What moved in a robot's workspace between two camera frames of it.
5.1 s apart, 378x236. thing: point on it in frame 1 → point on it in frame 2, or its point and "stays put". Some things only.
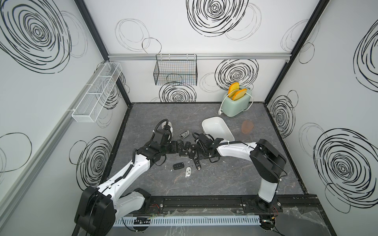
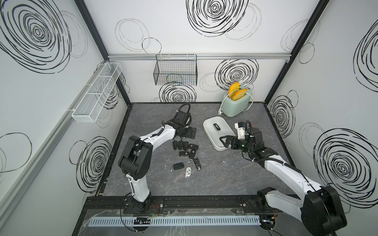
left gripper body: x=169 y=148 → x=186 y=132
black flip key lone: x=178 y=165 stays put
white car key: x=188 y=171 stays put
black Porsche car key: x=197 y=163 stays put
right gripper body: x=203 y=153 → x=242 y=145
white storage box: x=217 y=128 stays put
